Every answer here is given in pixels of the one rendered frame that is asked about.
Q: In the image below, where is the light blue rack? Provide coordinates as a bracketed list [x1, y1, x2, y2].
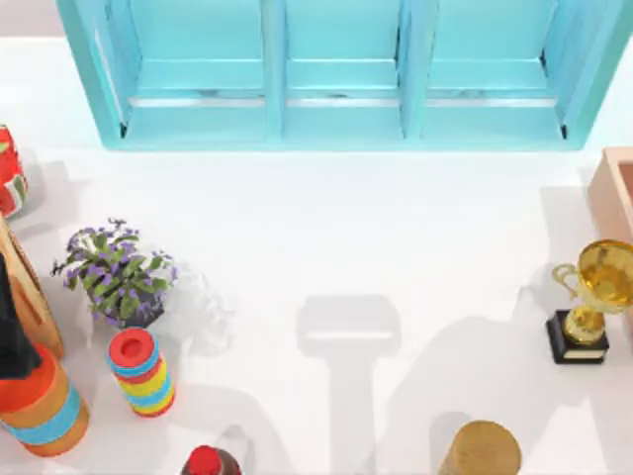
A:
[54, 0, 633, 152]

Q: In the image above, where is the purple flowering plant in pot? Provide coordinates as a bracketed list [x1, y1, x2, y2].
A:
[50, 217, 179, 330]

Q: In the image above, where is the small stack of coloured rings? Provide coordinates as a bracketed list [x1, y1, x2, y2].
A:
[107, 327, 176, 418]

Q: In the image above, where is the brown bottle with red cap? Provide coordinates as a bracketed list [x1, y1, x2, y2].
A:
[179, 444, 243, 475]

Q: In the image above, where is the golden brown cylinder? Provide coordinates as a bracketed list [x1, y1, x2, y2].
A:
[436, 420, 522, 475]

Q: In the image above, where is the gold trophy with black base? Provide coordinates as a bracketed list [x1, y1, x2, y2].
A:
[545, 238, 633, 366]

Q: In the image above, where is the wooden board with slot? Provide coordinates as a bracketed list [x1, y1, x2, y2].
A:
[0, 215, 65, 361]

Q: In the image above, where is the salmon-coloured box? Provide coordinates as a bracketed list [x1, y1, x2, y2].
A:
[587, 146, 633, 244]

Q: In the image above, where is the large stack of coloured rings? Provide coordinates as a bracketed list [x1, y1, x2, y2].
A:
[0, 342, 91, 458]

